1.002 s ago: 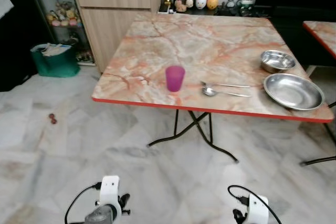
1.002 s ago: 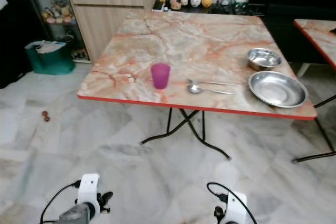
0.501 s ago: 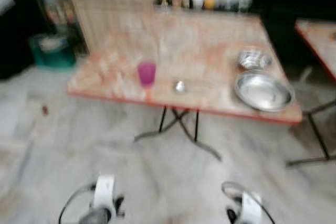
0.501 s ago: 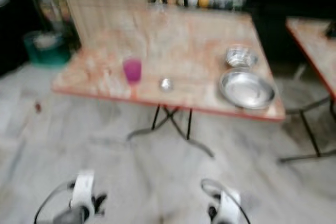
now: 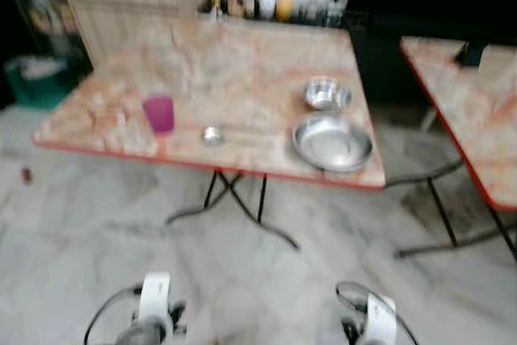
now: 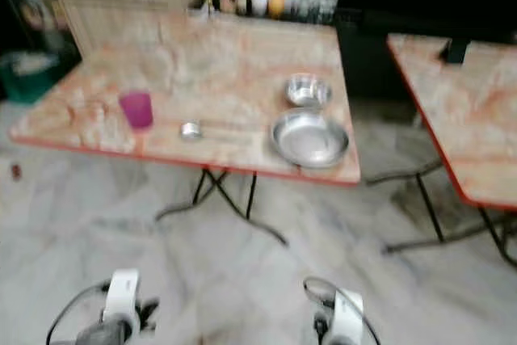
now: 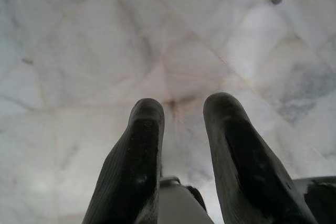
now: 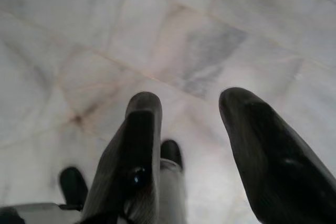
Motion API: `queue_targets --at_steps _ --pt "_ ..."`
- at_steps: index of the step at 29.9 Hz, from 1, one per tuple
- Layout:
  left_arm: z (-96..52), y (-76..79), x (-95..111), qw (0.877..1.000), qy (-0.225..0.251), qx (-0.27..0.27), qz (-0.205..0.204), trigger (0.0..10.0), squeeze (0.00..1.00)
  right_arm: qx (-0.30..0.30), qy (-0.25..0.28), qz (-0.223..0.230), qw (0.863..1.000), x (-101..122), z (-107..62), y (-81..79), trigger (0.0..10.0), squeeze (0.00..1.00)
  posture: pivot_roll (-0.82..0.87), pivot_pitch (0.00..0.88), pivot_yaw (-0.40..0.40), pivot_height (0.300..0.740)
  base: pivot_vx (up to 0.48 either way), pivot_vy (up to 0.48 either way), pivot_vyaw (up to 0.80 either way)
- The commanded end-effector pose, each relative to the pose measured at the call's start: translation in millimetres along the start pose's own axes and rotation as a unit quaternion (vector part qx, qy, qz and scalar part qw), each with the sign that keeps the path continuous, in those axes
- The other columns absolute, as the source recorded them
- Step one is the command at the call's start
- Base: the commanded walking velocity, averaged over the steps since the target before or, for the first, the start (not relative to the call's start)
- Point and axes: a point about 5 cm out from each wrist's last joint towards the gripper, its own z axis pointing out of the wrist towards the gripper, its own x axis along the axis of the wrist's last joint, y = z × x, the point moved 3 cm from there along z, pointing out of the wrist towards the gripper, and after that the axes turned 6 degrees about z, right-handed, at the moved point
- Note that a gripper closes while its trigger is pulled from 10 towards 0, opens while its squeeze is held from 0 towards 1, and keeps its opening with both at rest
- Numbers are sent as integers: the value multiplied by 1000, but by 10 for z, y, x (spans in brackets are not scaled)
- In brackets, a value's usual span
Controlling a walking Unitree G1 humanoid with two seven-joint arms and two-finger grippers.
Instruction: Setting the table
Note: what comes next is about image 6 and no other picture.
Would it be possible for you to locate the round steel plate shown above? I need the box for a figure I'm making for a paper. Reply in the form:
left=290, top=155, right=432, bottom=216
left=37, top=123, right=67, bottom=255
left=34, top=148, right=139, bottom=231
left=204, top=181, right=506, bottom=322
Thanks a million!
left=271, top=108, right=351, bottom=170

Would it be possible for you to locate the small black box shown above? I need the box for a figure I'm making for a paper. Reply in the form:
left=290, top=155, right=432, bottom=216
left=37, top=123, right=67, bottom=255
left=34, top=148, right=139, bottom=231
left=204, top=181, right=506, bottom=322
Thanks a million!
left=441, top=38, right=471, bottom=65

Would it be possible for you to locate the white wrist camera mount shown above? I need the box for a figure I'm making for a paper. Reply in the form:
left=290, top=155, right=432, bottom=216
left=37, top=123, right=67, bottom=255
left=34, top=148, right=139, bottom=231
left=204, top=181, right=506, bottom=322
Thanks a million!
left=330, top=288, right=364, bottom=345
left=103, top=269, right=140, bottom=322

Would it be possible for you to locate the pink plastic cup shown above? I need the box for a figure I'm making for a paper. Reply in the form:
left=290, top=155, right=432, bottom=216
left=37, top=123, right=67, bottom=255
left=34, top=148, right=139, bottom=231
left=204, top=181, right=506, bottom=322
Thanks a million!
left=119, top=90, right=153, bottom=131

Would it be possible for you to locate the marble pattern folding table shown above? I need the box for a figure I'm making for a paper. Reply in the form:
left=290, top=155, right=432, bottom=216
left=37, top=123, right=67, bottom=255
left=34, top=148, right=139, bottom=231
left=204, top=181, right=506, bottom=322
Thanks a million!
left=384, top=32, right=517, bottom=269
left=10, top=12, right=362, bottom=246

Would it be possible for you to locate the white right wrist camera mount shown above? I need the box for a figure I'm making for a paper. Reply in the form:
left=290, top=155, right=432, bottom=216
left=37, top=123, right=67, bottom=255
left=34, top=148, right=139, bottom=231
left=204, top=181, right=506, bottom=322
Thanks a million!
left=330, top=288, right=364, bottom=345

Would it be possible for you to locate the steel bowl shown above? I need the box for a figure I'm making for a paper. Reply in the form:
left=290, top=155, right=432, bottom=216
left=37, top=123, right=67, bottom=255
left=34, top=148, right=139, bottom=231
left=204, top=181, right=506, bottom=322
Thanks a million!
left=285, top=74, right=333, bottom=109

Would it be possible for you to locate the yellow egg ornament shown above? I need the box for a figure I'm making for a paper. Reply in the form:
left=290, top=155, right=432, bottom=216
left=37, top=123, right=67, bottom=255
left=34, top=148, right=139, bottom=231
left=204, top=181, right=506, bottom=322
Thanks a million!
left=267, top=0, right=287, bottom=19

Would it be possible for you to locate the green plastic basket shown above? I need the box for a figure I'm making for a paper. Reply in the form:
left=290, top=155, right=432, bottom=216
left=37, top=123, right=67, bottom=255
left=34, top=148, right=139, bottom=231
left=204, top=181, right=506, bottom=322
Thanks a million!
left=1, top=50, right=78, bottom=103

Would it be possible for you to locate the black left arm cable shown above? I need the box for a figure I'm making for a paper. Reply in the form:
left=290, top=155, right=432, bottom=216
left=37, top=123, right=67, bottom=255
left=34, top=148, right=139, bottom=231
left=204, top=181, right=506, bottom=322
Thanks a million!
left=46, top=280, right=110, bottom=345

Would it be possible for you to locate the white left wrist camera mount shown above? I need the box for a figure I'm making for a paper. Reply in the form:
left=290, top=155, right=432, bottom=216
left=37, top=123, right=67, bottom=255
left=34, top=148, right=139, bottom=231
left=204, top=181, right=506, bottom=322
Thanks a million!
left=103, top=269, right=140, bottom=322

